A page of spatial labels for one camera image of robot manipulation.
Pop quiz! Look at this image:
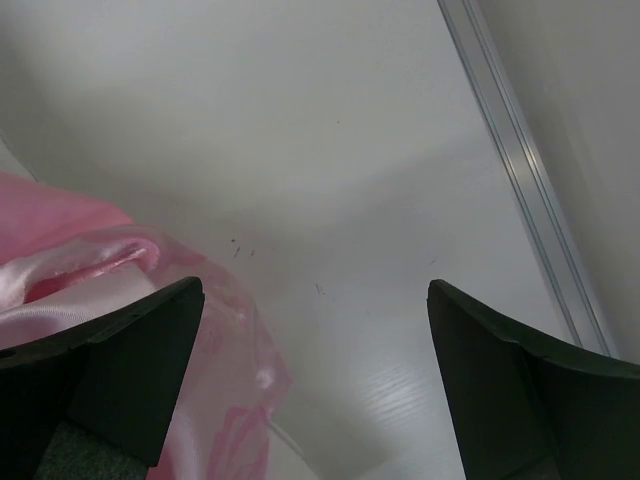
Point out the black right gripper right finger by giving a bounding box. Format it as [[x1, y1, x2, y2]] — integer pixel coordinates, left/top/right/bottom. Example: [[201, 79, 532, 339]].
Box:
[[427, 280, 639, 479]]

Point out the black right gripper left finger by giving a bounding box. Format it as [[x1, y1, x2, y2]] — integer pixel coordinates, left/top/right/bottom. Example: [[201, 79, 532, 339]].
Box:
[[1, 277, 204, 469]]

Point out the pink pillowcase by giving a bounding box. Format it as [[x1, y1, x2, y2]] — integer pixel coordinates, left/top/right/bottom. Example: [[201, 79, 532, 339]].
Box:
[[1, 174, 290, 479]]

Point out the aluminium rail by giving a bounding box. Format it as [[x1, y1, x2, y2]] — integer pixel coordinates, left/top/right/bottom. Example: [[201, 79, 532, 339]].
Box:
[[438, 0, 620, 358]]

